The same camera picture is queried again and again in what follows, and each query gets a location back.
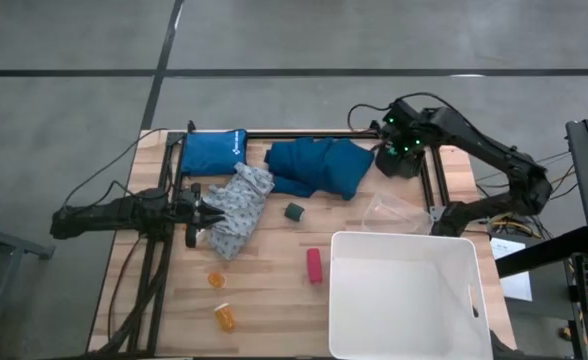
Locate black aluminium table frame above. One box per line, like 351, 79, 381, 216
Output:
123, 119, 450, 357

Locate grey metal furniture frame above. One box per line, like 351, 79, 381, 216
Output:
0, 218, 55, 360

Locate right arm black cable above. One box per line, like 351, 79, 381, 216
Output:
346, 91, 458, 132

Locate white paper sheet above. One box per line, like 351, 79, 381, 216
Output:
491, 237, 534, 303

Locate white plastic bin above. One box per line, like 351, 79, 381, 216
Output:
328, 230, 494, 360

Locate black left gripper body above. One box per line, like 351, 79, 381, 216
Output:
173, 182, 208, 250

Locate dark green bandage roll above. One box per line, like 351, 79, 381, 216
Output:
283, 202, 305, 224

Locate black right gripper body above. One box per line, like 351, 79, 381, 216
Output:
375, 142, 426, 180

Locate dark blue scrub garment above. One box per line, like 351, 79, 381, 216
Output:
263, 137, 376, 203

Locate red bandage roll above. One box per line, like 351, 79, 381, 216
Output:
306, 248, 324, 286

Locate grey patterned hospital gown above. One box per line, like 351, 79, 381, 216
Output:
203, 162, 275, 261

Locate yellow and grey cables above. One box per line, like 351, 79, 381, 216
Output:
473, 149, 580, 236

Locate black cable bundle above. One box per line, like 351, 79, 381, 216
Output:
106, 234, 173, 356

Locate blue first aid pouch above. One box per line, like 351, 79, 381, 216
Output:
180, 128, 249, 177

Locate clear plastic bag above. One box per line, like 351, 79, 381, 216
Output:
361, 192, 433, 235

